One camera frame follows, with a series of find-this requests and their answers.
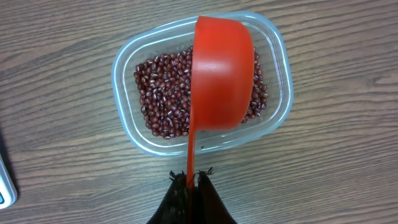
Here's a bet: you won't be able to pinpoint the clear plastic container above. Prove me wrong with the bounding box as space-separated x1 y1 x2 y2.
111 11 294 157

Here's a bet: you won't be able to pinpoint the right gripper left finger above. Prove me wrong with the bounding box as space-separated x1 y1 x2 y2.
147 171 190 224

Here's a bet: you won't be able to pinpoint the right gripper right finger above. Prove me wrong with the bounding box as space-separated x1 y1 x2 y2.
191 167 237 224

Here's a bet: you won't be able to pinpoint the red adzuki beans in container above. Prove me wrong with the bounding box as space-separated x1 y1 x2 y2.
134 49 268 139

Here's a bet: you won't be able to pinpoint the red measuring scoop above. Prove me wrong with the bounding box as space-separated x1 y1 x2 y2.
185 15 256 224

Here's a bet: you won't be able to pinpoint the white digital kitchen scale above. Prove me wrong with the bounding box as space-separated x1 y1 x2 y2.
0 158 18 209

